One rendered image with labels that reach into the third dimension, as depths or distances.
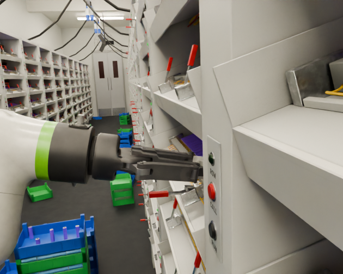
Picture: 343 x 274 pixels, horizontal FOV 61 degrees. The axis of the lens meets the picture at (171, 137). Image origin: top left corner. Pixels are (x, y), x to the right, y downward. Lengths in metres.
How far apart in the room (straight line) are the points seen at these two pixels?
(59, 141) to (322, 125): 0.35
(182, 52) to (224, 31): 0.69
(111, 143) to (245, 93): 0.26
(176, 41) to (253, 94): 0.72
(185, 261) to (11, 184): 0.43
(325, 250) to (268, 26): 0.20
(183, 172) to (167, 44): 0.57
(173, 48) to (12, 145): 0.62
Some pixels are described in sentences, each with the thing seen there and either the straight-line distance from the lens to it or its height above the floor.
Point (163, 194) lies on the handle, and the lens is 0.53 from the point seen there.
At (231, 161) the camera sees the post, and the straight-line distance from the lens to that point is 0.24.
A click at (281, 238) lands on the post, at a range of 0.29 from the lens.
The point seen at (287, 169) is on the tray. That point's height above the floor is 1.11.
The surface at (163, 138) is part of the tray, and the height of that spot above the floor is 0.97.
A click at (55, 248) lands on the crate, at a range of 1.52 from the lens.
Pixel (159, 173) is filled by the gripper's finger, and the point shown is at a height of 1.03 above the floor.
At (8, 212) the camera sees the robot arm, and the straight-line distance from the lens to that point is 0.47.
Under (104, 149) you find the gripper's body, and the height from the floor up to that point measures 1.06.
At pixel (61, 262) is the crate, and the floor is 0.35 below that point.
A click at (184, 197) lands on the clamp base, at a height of 0.95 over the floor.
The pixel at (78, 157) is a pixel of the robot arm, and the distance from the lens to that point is 0.44.
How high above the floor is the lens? 1.16
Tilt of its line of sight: 11 degrees down
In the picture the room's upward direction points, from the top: 3 degrees counter-clockwise
